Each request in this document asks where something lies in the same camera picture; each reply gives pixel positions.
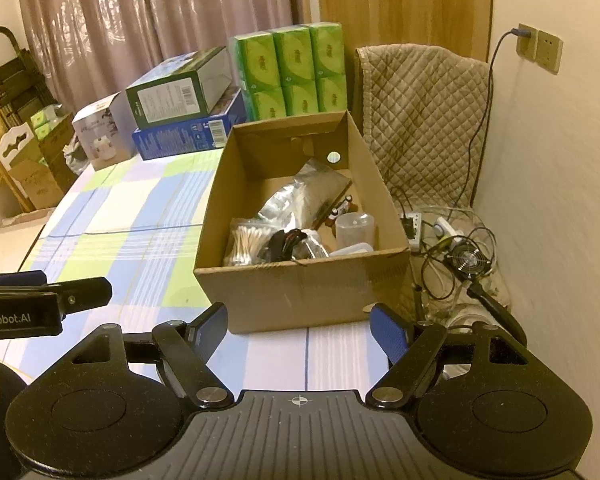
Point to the brown cardboard box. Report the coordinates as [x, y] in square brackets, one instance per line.
[290, 295]

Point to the beige quilted chair cover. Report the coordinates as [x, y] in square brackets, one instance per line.
[420, 125]

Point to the dark folding stepladder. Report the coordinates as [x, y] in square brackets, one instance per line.
[5, 75]

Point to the brown cardboard carton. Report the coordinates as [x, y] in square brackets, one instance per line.
[37, 187]
[60, 145]

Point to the flat cardboard sheet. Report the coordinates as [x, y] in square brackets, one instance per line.
[27, 216]

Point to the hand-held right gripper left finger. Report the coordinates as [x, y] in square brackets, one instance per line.
[211, 330]

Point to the beige wall socket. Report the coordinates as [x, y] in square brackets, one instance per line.
[549, 52]
[526, 42]

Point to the wooden door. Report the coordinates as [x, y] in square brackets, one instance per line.
[405, 0]

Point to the pink patterned curtain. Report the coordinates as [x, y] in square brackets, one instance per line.
[130, 10]

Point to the small green tissue packs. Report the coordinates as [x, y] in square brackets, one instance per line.
[44, 122]

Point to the white power strip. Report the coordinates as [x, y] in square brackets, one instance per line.
[411, 230]

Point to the stack of green tissue packs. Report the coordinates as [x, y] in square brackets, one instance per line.
[290, 60]

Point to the picture printed flat box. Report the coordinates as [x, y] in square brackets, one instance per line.
[227, 101]

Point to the grey plastic bag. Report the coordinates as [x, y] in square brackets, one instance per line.
[75, 160]

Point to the silver foil bag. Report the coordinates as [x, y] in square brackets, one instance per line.
[290, 200]

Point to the white humidifier box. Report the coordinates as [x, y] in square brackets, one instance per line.
[100, 135]

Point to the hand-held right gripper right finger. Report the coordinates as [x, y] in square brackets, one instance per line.
[390, 333]

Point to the bag of cotton swabs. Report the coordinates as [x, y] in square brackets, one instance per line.
[245, 242]

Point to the blue product box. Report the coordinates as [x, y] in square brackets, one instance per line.
[180, 140]

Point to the checkered tablecloth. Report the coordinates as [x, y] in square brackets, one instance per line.
[130, 220]

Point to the green product box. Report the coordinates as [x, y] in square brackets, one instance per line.
[165, 102]

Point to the small brown glass bottle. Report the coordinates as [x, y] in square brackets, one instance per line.
[333, 217]
[349, 202]

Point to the white plastic container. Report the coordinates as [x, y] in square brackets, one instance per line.
[352, 232]

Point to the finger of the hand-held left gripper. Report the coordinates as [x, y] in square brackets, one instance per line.
[20, 278]
[85, 295]

